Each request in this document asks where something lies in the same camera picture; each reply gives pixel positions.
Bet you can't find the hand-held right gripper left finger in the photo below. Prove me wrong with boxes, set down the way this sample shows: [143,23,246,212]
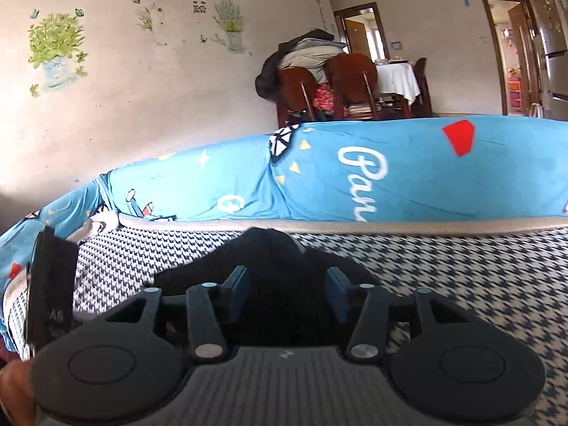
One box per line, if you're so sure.
[105,266,248,361]

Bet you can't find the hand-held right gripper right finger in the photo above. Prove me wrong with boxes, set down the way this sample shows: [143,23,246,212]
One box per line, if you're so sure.
[326,266,468,360]

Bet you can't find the black t-shirt red print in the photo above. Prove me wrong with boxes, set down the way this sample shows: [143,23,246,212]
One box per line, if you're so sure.
[153,227,387,347]

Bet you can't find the pile of clothes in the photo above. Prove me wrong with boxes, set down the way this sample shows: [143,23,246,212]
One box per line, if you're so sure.
[255,29,351,98]

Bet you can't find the person's left hand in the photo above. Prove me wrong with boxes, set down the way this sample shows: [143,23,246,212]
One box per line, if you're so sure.
[0,359,38,426]

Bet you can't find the houndstooth sofa seat cover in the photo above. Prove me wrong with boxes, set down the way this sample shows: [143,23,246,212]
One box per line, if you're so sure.
[4,218,568,426]

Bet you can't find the blue printed sofa backrest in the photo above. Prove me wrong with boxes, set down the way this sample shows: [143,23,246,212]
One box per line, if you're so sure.
[0,114,568,356]

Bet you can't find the red floral cloth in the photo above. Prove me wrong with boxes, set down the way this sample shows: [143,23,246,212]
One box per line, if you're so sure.
[313,84,335,114]

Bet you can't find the brown wooden chair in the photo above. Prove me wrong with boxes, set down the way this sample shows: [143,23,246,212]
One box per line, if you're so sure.
[324,53,380,121]
[277,66,318,127]

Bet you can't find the white-clothed dining table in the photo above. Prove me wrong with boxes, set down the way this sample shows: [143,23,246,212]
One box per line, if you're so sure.
[375,61,421,118]

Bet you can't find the dark wooden chair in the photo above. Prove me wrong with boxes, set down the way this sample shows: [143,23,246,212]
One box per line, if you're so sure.
[410,58,433,118]

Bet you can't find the pink plastic shelf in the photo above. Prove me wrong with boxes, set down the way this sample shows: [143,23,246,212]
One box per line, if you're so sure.
[508,73,522,114]

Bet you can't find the silver refrigerator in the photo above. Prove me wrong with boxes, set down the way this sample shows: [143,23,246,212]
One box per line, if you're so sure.
[530,0,568,120]

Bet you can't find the green plant wall sticker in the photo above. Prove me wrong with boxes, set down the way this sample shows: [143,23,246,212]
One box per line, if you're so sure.
[27,8,89,97]

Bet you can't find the lavender pot wall sticker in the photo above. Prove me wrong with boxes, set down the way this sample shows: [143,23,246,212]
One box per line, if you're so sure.
[202,0,247,54]

